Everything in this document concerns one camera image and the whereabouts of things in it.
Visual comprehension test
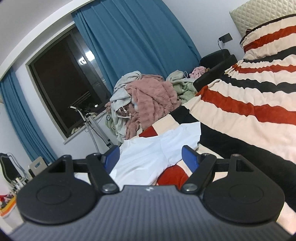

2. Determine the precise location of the blue right curtain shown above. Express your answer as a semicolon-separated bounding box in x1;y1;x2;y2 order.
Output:
72;1;201;92

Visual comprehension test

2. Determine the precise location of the pink fluffy blanket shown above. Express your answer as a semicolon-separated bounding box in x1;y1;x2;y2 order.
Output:
105;74;181;140

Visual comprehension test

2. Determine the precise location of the grey white garment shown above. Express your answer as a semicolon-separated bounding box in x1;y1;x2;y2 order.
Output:
110;71;142;143

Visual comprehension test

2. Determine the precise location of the blue curtain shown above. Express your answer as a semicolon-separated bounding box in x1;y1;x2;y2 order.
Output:
1;68;58;164
72;1;201;92

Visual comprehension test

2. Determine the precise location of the grey metal tripod stand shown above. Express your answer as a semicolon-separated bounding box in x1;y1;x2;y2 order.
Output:
69;105;113;152

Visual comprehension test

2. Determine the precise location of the striped red black cream blanket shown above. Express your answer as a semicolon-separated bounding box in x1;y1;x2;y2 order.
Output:
74;14;296;236

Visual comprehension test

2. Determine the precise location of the white shirt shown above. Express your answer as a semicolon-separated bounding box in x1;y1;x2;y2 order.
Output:
110;121;201;190

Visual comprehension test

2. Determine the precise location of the beige quilted headboard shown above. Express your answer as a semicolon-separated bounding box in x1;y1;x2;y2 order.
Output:
229;0;296;37

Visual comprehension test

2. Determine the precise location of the small pink garment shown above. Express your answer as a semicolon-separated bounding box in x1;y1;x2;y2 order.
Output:
189;66;206;79

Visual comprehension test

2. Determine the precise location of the green patterned garment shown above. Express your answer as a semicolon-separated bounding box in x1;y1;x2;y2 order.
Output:
166;70;197;104

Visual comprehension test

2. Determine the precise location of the blue left curtain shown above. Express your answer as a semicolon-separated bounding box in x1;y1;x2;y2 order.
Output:
1;68;58;164

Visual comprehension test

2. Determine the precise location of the black bedside seat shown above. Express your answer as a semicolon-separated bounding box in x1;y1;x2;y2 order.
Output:
193;49;237;92

